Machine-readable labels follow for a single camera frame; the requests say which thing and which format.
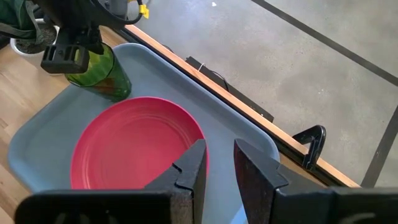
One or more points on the blue-grey plastic tray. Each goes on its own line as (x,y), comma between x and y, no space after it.
(155,77)

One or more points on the green potted plant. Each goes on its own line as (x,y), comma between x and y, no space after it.
(12,15)

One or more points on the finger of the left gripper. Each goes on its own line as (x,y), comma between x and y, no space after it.
(96,43)
(65,67)

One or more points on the green glass cup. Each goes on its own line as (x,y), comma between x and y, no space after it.
(109,84)

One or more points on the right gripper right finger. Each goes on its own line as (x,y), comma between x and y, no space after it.
(258,183)

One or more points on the black clamp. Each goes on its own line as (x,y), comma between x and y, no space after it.
(317,140)

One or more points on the white plant pot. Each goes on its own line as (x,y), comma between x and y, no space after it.
(31,46)

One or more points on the pink round plate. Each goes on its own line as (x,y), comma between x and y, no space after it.
(130,146)

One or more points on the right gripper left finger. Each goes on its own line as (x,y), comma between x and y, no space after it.
(186,180)

